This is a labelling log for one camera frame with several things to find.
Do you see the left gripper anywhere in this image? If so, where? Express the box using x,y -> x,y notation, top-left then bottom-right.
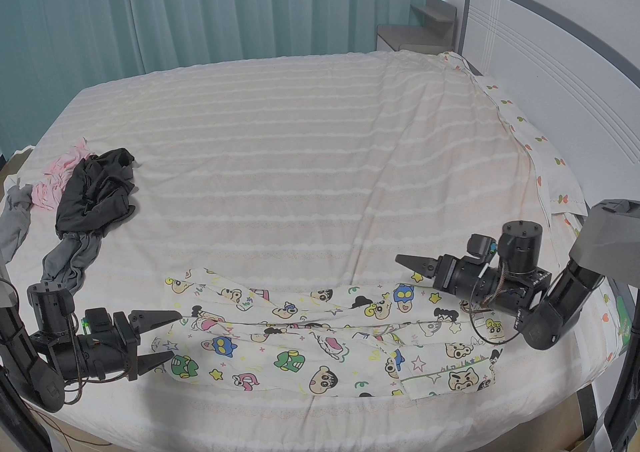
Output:
77,309 -> 183,382

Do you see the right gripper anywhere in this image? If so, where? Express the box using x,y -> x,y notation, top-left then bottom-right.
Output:
395,253 -> 501,308

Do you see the white printed pyjama top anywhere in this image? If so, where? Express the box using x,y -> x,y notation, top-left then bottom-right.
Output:
165,267 -> 504,399

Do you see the dark grey garment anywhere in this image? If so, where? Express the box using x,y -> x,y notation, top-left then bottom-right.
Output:
41,229 -> 104,297

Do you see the black garment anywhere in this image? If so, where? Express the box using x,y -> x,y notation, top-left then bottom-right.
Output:
55,148 -> 137,237

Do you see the bed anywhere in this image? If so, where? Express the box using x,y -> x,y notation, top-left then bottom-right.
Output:
0,0 -> 640,447

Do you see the white printed pillow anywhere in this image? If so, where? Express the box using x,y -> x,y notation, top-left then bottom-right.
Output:
439,51 -> 589,217

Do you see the pink garment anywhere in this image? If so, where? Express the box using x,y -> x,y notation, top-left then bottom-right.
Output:
31,137 -> 92,212

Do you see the grey bedside table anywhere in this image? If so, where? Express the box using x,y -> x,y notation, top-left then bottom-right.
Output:
376,0 -> 458,54

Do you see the blue-green curtain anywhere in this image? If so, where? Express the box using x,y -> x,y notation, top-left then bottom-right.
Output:
0,0 -> 447,161

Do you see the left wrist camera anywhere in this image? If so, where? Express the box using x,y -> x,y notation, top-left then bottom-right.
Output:
82,307 -> 117,337

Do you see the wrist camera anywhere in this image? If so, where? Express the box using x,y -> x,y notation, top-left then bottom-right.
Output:
467,234 -> 499,264
82,307 -> 117,337

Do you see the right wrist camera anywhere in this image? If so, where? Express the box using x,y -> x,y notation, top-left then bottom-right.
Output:
467,234 -> 499,264

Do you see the black cable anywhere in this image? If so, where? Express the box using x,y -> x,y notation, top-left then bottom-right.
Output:
31,410 -> 101,452
467,301 -> 522,346

